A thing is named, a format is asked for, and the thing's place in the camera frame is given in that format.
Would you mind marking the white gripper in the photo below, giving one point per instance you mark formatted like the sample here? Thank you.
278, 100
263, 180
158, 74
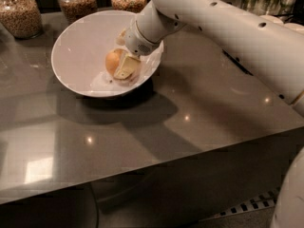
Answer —
136, 41

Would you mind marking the orange fruit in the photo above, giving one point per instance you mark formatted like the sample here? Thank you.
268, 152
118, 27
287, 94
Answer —
112, 60

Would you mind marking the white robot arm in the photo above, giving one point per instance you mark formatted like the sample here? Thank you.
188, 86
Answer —
201, 185

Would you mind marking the large white bowl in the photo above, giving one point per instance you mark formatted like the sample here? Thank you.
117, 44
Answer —
78, 56

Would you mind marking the middle glass cereal jar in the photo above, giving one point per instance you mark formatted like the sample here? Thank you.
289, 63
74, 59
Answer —
76, 9

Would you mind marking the left glass cereal jar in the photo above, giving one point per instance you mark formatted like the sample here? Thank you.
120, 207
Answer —
21, 18

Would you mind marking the middle drinking glass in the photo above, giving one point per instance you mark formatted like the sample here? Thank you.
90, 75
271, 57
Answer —
268, 6

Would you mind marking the right drinking glass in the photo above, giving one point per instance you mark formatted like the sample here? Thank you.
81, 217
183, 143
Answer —
286, 6

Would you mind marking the stack of white plates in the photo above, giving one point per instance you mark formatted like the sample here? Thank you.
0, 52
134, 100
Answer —
295, 27

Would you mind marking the black wire rack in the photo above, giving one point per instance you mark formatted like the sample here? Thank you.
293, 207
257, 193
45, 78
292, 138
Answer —
237, 63

